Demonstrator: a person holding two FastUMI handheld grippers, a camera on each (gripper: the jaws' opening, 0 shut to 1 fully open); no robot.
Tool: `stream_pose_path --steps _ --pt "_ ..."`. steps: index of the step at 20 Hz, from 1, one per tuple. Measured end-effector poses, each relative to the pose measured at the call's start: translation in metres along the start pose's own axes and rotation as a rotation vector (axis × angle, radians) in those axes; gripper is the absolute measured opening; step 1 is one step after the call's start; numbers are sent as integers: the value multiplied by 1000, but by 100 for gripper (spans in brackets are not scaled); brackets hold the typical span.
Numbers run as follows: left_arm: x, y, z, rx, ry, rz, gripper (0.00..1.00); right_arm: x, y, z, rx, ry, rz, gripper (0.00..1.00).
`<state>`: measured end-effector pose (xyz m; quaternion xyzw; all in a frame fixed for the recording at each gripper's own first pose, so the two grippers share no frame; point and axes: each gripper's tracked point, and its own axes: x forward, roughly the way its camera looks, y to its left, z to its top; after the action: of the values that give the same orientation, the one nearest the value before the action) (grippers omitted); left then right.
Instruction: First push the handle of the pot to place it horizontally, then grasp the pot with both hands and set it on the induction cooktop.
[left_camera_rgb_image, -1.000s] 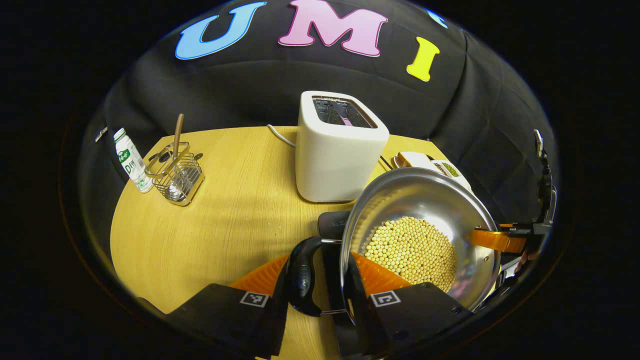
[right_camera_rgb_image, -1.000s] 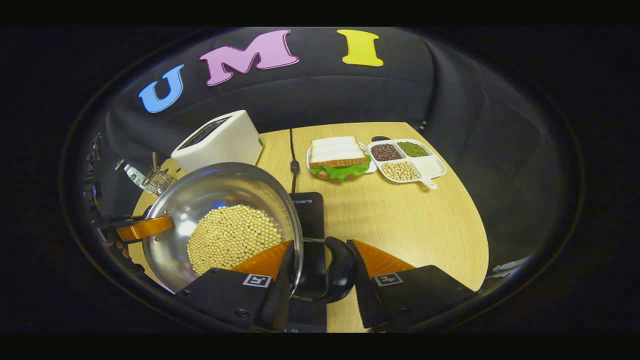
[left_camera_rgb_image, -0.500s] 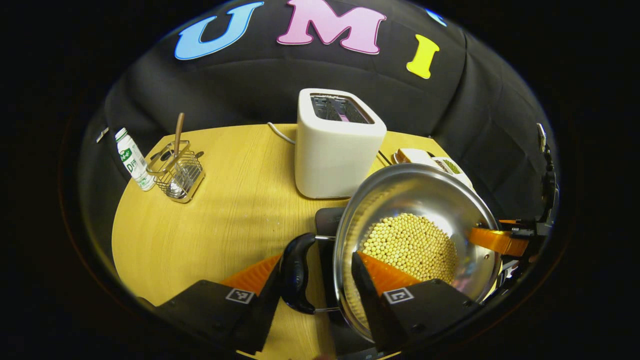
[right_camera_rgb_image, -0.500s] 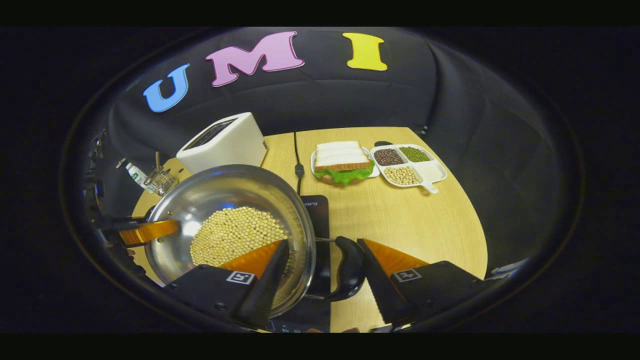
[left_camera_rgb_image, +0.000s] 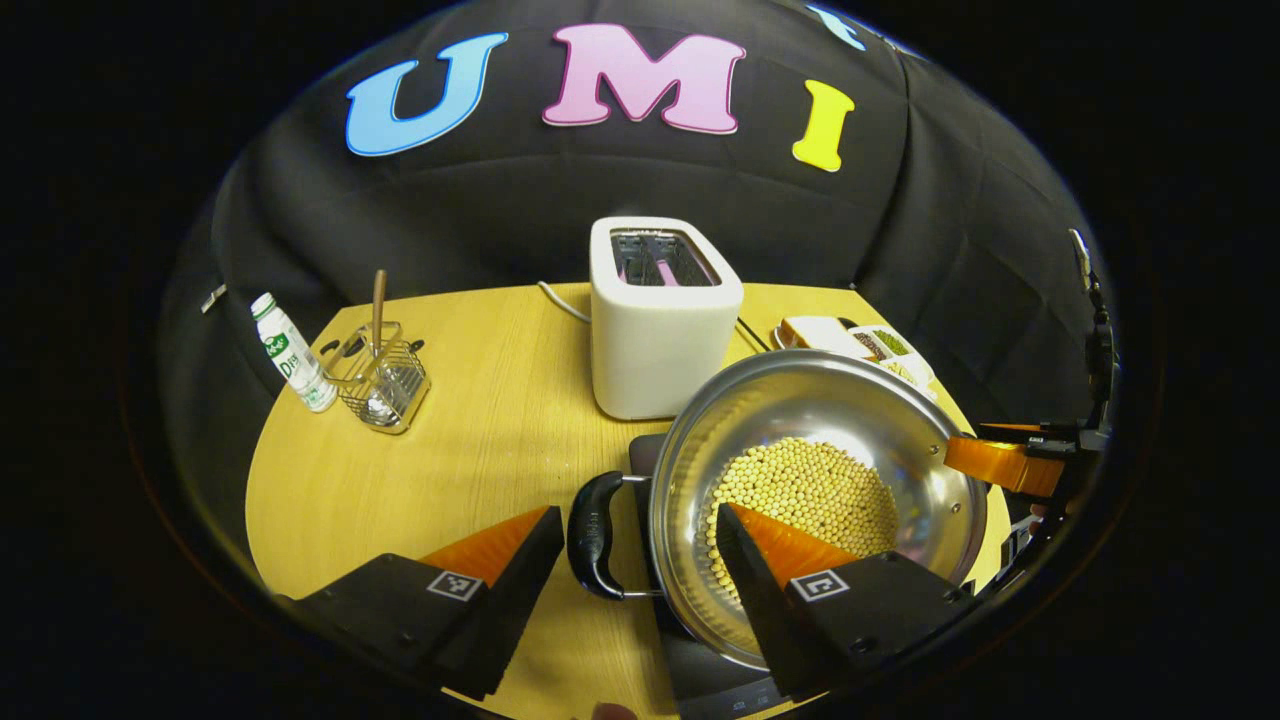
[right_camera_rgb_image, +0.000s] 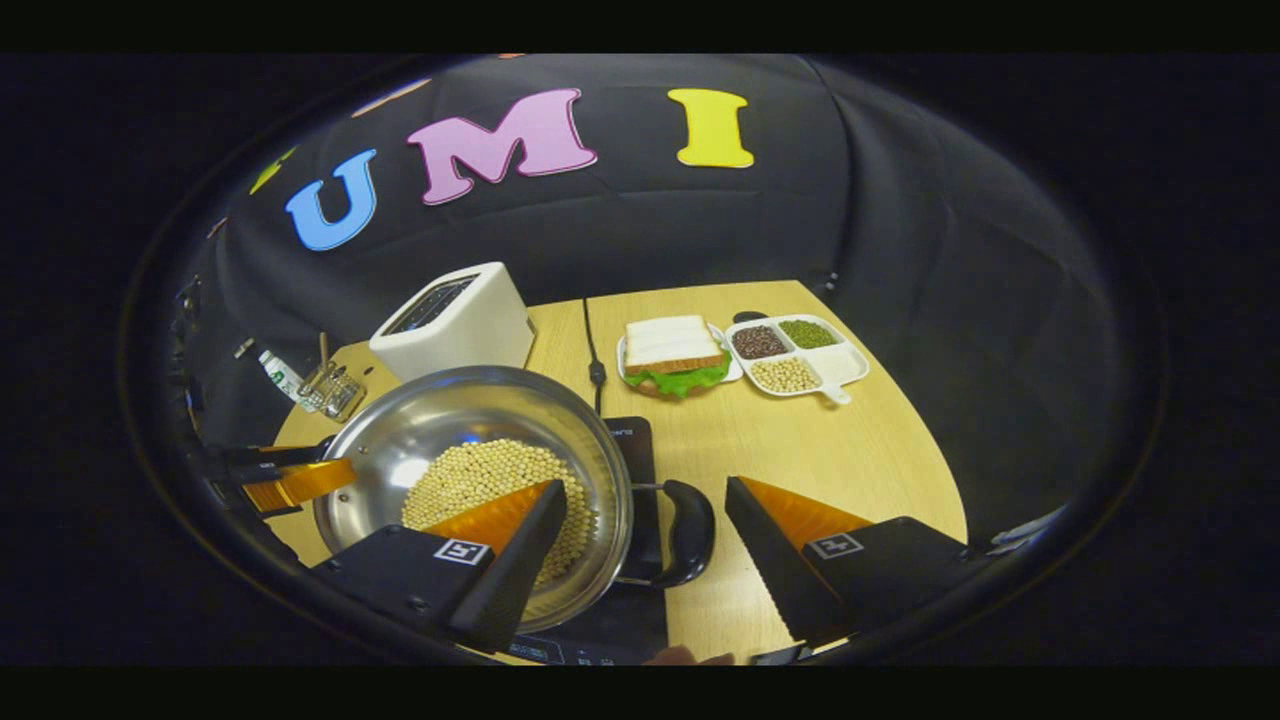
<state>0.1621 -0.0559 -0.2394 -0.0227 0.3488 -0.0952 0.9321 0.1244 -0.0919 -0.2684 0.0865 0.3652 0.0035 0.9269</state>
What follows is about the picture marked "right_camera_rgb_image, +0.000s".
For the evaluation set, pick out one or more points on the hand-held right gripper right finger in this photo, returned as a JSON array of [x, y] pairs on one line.
[[775, 570]]

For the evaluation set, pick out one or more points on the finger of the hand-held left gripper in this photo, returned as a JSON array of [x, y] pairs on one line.
[[300, 483]]

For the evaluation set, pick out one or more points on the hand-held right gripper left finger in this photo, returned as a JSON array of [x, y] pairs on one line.
[[520, 570]]

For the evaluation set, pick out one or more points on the black induction cooktop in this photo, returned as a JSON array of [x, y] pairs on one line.
[[630, 450]]

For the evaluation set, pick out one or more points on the silver cloth clip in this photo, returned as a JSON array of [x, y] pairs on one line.
[[244, 347]]

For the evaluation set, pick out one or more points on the pile of yellow soybeans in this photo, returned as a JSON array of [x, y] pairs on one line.
[[470, 480]]

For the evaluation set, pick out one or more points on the white drink bottle green label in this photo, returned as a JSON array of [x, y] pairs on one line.
[[280, 375]]

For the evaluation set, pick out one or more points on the small heap of pale beans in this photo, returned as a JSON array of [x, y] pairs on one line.
[[785, 375]]

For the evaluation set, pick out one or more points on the white divided dish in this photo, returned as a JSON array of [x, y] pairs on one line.
[[840, 360]]

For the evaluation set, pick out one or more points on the white toaster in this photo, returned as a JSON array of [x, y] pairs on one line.
[[470, 340]]

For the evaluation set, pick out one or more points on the heap of brown beans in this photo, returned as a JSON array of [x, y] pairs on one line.
[[760, 342]]

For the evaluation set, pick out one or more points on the heap of green beans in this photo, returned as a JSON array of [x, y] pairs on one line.
[[808, 333]]

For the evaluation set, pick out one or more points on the sandwich with lettuce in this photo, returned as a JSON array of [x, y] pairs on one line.
[[670, 345]]

